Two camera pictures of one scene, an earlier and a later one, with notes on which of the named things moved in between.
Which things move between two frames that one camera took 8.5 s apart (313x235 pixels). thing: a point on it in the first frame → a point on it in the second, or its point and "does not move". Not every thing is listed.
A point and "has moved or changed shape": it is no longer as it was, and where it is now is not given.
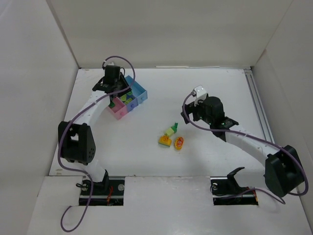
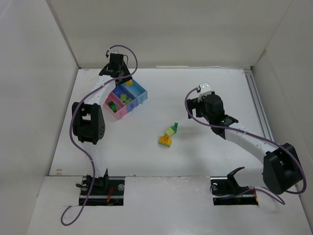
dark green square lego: (112, 105) has moved or changed shape
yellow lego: (165, 140) does not move
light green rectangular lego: (123, 98) does not move
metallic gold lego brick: (126, 102) does not move
